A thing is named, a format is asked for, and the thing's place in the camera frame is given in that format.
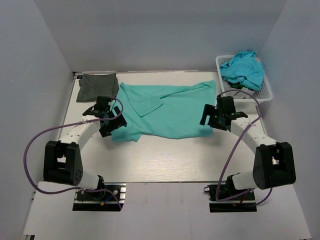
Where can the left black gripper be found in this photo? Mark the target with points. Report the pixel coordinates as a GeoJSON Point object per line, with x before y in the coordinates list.
{"type": "Point", "coordinates": [105, 131]}

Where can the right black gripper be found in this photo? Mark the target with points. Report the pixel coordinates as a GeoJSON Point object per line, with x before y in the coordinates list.
{"type": "Point", "coordinates": [209, 110]}

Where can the teal green t-shirt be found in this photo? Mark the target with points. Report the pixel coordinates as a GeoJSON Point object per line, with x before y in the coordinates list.
{"type": "Point", "coordinates": [166, 111]}

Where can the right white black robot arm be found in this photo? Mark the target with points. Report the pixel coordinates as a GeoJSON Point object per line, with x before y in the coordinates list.
{"type": "Point", "coordinates": [273, 164]}

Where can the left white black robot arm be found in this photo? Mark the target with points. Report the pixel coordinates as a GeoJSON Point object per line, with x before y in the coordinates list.
{"type": "Point", "coordinates": [62, 158]}

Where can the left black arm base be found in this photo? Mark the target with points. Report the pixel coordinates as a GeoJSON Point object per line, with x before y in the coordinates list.
{"type": "Point", "coordinates": [101, 201]}

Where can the dark green cloth in basket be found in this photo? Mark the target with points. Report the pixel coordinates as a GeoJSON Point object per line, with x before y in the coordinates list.
{"type": "Point", "coordinates": [237, 86]}

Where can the grey white cloth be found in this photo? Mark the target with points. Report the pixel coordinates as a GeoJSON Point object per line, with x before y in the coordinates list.
{"type": "Point", "coordinates": [244, 93]}

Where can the folded dark grey t-shirt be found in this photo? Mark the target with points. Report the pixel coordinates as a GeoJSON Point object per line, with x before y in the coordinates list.
{"type": "Point", "coordinates": [93, 86]}

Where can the light blue t-shirt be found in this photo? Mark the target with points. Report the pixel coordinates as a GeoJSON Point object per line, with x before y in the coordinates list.
{"type": "Point", "coordinates": [244, 69]}

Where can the white plastic basket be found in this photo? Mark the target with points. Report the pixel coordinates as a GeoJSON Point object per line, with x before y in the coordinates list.
{"type": "Point", "coordinates": [263, 95]}

